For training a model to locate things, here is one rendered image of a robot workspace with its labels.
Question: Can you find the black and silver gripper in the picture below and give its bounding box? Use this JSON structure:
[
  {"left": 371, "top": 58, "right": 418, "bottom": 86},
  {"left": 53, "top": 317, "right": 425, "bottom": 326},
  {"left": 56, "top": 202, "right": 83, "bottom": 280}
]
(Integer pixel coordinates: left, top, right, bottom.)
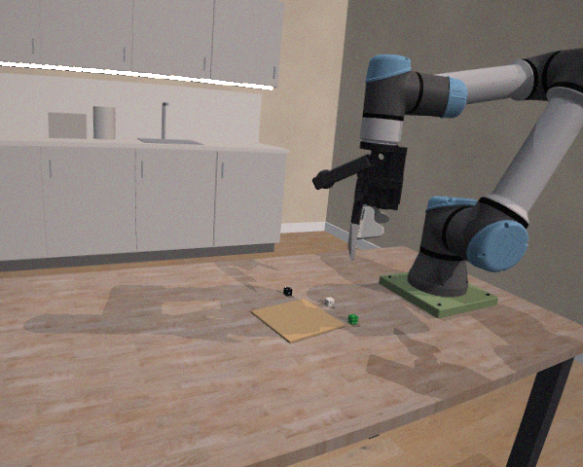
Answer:
[{"left": 347, "top": 141, "right": 408, "bottom": 261}]

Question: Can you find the tan flat mat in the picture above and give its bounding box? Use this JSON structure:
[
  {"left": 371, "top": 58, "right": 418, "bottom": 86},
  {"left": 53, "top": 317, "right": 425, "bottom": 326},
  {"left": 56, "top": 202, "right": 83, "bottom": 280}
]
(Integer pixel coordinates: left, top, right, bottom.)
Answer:
[{"left": 250, "top": 299, "right": 346, "bottom": 343}]

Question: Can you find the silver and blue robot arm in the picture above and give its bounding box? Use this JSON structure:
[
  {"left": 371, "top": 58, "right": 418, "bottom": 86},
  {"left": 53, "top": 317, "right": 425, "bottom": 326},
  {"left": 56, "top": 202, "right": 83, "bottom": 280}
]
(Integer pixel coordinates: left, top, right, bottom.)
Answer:
[{"left": 360, "top": 48, "right": 583, "bottom": 297}]

